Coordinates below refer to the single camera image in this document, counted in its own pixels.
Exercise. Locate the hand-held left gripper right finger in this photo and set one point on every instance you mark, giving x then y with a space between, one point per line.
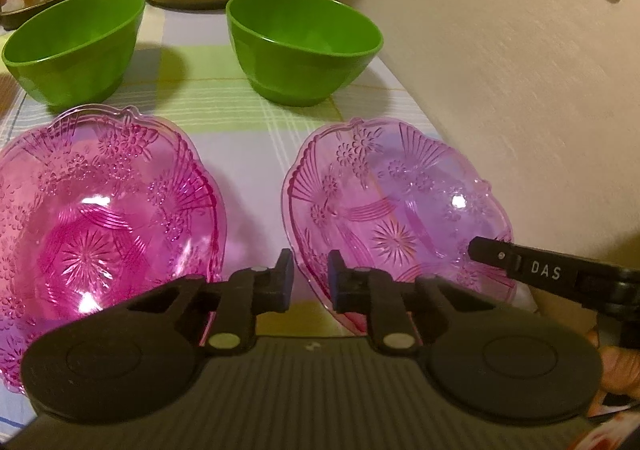
334 282

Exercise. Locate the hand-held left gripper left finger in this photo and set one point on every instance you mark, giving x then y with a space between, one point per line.
288 277

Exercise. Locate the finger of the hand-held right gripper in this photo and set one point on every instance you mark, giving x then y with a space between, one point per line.
492 254

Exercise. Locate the pink glass plate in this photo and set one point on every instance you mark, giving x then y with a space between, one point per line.
100 210
400 200

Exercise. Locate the green plastic bowl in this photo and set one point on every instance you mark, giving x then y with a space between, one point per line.
300 35
75 40

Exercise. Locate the person's right hand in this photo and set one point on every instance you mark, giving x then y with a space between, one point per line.
622 370

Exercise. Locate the checked tablecloth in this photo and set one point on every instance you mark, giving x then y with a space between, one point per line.
225 130

